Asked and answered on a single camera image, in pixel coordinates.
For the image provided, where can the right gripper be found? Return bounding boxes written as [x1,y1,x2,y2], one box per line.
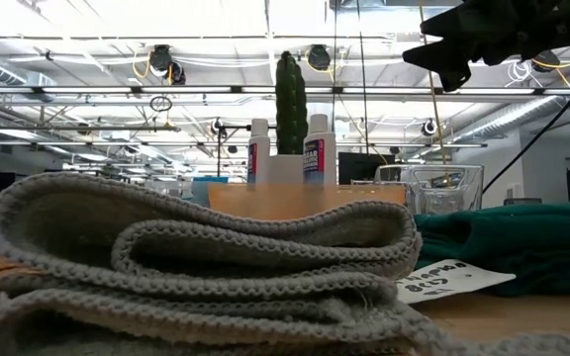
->
[402,0,570,93]

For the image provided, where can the white cleaner bottle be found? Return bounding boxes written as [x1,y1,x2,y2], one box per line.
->
[303,113,337,187]
[246,118,271,186]

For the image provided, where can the dark green cloth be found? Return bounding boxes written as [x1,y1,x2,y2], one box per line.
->
[413,202,570,298]

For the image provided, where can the orange translucent plastic bin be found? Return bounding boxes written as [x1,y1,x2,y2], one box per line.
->
[208,183,408,223]

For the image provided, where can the white paper tag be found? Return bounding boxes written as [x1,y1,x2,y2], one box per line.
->
[396,259,518,306]

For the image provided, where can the grey knitted cloth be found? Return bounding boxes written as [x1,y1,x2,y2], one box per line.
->
[0,171,570,356]

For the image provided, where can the black ceiling spotlight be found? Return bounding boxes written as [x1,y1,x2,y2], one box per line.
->
[531,48,561,73]
[307,44,333,72]
[147,44,187,86]

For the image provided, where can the tall clear plastic bin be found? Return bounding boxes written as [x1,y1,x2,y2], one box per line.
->
[373,163,485,216]

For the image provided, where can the black monitor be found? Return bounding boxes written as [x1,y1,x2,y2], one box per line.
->
[337,151,396,186]

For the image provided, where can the green column cactus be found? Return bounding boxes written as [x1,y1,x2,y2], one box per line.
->
[274,50,310,156]

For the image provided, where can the yellow cable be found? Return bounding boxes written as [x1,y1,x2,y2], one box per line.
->
[417,0,449,165]

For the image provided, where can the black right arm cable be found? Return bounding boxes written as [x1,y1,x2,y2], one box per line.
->
[482,61,570,195]

